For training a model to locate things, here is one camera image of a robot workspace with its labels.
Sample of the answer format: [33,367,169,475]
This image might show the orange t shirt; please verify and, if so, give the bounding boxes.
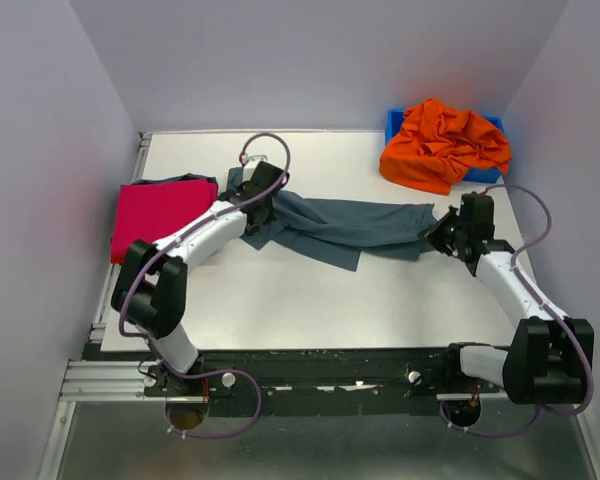
[379,98,513,195]

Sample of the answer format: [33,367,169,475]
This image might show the grey blue t shirt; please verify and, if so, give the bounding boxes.
[242,189,436,272]

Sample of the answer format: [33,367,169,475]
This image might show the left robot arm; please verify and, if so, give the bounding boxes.
[111,160,289,395]

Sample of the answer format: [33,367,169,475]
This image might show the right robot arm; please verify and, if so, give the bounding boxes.
[424,192,594,415]

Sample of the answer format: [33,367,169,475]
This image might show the blue plastic bin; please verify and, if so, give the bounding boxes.
[384,108,504,184]

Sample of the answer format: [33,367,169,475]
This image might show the folded pink t shirt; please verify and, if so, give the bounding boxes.
[110,181,216,264]

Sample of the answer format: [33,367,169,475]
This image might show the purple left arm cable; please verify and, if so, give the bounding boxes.
[117,132,294,376]

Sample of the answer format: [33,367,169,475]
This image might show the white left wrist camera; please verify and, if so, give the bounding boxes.
[242,155,268,181]

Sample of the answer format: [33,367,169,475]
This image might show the aluminium frame profile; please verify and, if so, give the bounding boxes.
[35,132,171,480]

